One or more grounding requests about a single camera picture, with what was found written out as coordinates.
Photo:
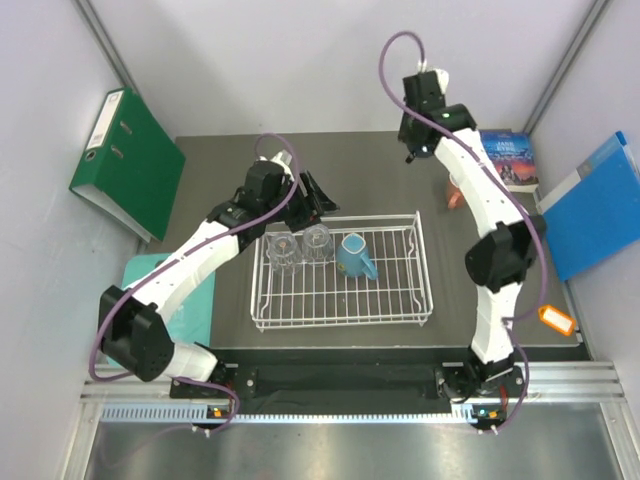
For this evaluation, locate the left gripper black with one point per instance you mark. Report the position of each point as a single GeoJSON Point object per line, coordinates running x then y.
{"type": "Point", "coordinates": [307, 214]}

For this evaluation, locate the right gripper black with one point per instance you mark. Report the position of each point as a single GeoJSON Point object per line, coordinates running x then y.
{"type": "Point", "coordinates": [403, 135]}

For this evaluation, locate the orange patterned mug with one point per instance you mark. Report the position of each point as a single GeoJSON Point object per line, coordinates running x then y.
{"type": "Point", "coordinates": [454, 197]}

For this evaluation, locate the dark blue mug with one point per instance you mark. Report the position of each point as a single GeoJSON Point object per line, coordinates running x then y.
{"type": "Point", "coordinates": [416, 151]}

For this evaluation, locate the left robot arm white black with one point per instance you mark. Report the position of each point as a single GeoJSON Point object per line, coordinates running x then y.
{"type": "Point", "coordinates": [133, 321]}

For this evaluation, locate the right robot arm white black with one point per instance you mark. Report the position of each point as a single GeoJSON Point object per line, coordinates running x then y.
{"type": "Point", "coordinates": [509, 237]}

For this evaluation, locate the clear glass right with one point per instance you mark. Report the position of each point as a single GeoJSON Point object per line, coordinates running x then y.
{"type": "Point", "coordinates": [317, 245]}

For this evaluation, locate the clear glass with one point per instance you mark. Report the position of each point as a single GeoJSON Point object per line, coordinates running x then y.
{"type": "Point", "coordinates": [284, 253]}
{"type": "Point", "coordinates": [317, 245]}

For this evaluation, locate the clear glass left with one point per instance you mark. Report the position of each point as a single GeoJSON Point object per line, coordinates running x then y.
{"type": "Point", "coordinates": [284, 253]}

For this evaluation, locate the light blue mug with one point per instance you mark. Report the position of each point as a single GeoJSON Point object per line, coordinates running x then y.
{"type": "Point", "coordinates": [353, 259]}

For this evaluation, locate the Jane Eyre book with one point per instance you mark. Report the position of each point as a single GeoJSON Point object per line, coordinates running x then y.
{"type": "Point", "coordinates": [513, 157]}

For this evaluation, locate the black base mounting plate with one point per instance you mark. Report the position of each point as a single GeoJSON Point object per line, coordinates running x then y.
{"type": "Point", "coordinates": [344, 381]}

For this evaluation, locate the teal cutting board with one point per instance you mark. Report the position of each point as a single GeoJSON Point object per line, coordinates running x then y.
{"type": "Point", "coordinates": [195, 310]}

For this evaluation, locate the green lever arch binder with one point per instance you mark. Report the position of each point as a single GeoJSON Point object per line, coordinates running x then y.
{"type": "Point", "coordinates": [130, 168]}

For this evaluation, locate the blue folder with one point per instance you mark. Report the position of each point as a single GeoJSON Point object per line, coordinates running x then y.
{"type": "Point", "coordinates": [594, 212]}

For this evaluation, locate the orange key tag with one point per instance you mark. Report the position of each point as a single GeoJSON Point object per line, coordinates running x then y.
{"type": "Point", "coordinates": [557, 320]}

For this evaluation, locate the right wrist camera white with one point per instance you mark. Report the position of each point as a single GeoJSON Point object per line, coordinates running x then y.
{"type": "Point", "coordinates": [442, 76]}

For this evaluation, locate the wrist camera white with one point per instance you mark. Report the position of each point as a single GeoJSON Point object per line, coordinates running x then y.
{"type": "Point", "coordinates": [442, 76]}
{"type": "Point", "coordinates": [284, 159]}

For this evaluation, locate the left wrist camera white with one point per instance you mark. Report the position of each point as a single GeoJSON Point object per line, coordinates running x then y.
{"type": "Point", "coordinates": [284, 159]}

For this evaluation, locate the white wire dish rack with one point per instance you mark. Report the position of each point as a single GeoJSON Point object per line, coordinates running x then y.
{"type": "Point", "coordinates": [317, 294]}

